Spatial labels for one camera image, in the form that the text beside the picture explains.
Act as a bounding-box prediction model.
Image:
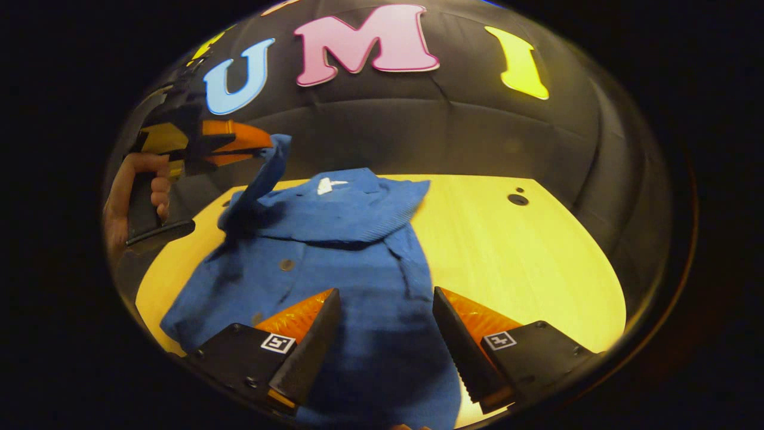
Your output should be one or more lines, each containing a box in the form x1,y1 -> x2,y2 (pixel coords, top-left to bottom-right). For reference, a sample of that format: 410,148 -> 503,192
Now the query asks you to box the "black backdrop cloth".
101,0 -> 672,287

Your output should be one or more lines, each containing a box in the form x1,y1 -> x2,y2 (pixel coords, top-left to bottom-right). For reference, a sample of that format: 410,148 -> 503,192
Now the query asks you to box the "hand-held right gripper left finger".
182,288 -> 342,419

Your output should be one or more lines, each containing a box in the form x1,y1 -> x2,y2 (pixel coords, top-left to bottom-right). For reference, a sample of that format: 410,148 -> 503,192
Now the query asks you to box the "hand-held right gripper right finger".
432,287 -> 598,414

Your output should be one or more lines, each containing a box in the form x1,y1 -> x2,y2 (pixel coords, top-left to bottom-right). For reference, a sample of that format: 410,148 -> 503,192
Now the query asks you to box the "blue button-up shirt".
160,133 -> 463,430

